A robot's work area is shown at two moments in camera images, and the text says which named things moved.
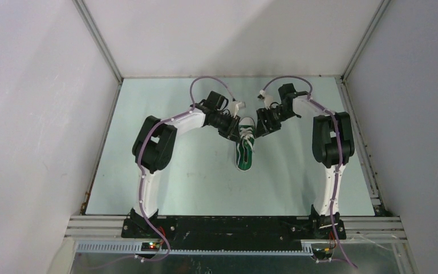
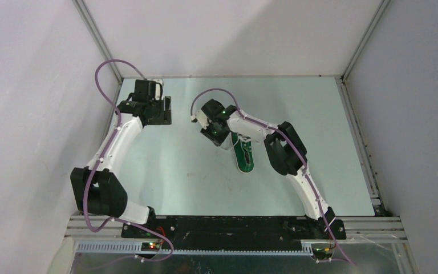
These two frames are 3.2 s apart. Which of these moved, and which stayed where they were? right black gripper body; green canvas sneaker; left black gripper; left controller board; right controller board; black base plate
Moved: left black gripper; right black gripper body
Stayed: right controller board; black base plate; green canvas sneaker; left controller board
